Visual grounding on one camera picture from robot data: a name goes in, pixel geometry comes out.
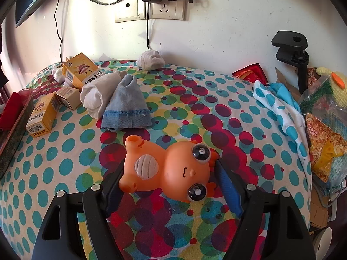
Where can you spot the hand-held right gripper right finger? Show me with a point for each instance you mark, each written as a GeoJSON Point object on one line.
{"type": "Point", "coordinates": [229, 189]}

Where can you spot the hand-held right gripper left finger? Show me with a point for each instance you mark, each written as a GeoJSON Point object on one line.
{"type": "Point", "coordinates": [112, 200]}

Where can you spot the orange rubber animal toy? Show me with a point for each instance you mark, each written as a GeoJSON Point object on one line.
{"type": "Point", "coordinates": [176, 168]}

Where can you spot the blue grey sock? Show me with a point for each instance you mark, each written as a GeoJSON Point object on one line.
{"type": "Point", "coordinates": [124, 105]}

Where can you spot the white sock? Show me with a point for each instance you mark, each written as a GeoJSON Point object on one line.
{"type": "Point", "coordinates": [93, 94]}

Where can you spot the yellow carton box with barcode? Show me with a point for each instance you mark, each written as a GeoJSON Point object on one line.
{"type": "Point", "coordinates": [40, 116]}

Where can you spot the small tan carton box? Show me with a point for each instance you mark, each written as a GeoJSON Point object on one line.
{"type": "Point", "coordinates": [67, 96]}

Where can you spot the large yellow carton box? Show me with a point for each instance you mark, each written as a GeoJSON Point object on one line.
{"type": "Point", "coordinates": [81, 69]}

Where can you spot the brown cardboard box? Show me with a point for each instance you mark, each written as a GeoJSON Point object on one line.
{"type": "Point", "coordinates": [318, 211]}

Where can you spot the white cloth with blue dots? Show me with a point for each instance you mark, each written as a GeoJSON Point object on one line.
{"type": "Point", "coordinates": [284, 113]}

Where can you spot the colourful polka dot tablecloth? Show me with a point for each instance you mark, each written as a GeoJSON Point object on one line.
{"type": "Point", "coordinates": [189, 100]}

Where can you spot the yellow snack bag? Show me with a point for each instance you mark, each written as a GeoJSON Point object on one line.
{"type": "Point", "coordinates": [322, 140]}

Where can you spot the white tape roll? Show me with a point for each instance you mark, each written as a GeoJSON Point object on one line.
{"type": "Point", "coordinates": [322, 241]}

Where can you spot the red snack packet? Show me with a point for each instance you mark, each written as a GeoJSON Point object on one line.
{"type": "Point", "coordinates": [250, 73]}

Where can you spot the crumpled white paper ball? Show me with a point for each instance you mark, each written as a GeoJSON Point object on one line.
{"type": "Point", "coordinates": [150, 59]}

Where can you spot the yellow knitted toy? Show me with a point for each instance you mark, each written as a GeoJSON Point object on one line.
{"type": "Point", "coordinates": [334, 82]}

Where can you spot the black desk clamp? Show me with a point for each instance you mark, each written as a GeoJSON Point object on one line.
{"type": "Point", "coordinates": [290, 42]}

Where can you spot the flat screen monitor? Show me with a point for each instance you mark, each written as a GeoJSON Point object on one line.
{"type": "Point", "coordinates": [35, 0]}

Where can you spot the beige wall power socket plate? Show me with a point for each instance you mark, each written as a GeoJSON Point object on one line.
{"type": "Point", "coordinates": [168, 9]}

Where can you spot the beige wall antenna socket plate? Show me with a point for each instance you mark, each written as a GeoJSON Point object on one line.
{"type": "Point", "coordinates": [130, 9]}

